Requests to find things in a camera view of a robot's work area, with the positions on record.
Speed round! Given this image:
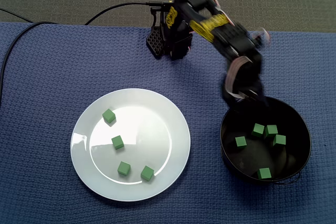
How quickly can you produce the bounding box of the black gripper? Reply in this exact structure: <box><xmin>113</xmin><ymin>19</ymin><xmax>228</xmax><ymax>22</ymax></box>
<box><xmin>223</xmin><ymin>56</ymin><xmax>270</xmax><ymax>109</ymax></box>

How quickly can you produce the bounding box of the green cube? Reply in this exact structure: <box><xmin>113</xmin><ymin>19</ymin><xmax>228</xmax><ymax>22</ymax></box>
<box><xmin>235</xmin><ymin>136</ymin><xmax>248</xmax><ymax>148</ymax></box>
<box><xmin>140</xmin><ymin>165</ymin><xmax>155</xmax><ymax>182</ymax></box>
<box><xmin>264</xmin><ymin>124</ymin><xmax>279</xmax><ymax>138</ymax></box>
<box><xmin>117</xmin><ymin>161</ymin><xmax>132</xmax><ymax>177</ymax></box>
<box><xmin>101</xmin><ymin>108</ymin><xmax>117</xmax><ymax>124</ymax></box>
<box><xmin>257</xmin><ymin>167</ymin><xmax>272</xmax><ymax>180</ymax></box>
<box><xmin>251</xmin><ymin>123</ymin><xmax>266</xmax><ymax>138</ymax></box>
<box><xmin>111</xmin><ymin>135</ymin><xmax>125</xmax><ymax>151</ymax></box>
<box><xmin>272</xmin><ymin>134</ymin><xmax>287</xmax><ymax>147</ymax></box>

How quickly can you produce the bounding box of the white round plate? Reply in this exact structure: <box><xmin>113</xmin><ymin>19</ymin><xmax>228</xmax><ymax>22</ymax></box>
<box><xmin>70</xmin><ymin>88</ymin><xmax>192</xmax><ymax>202</ymax></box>

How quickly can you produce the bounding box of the black round bowl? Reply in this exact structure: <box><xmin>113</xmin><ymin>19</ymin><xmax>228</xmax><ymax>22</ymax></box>
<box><xmin>219</xmin><ymin>95</ymin><xmax>312</xmax><ymax>186</ymax></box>

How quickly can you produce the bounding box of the blue woven mat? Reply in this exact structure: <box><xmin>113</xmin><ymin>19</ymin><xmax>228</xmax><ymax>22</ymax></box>
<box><xmin>0</xmin><ymin>22</ymin><xmax>336</xmax><ymax>224</ymax></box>

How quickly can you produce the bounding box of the white servo wire loop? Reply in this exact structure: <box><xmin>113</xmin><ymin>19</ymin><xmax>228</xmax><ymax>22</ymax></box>
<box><xmin>225</xmin><ymin>56</ymin><xmax>253</xmax><ymax>98</ymax></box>

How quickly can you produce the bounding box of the thin black cable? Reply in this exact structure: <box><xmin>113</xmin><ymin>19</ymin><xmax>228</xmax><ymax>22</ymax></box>
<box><xmin>0</xmin><ymin>7</ymin><xmax>34</xmax><ymax>23</ymax></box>

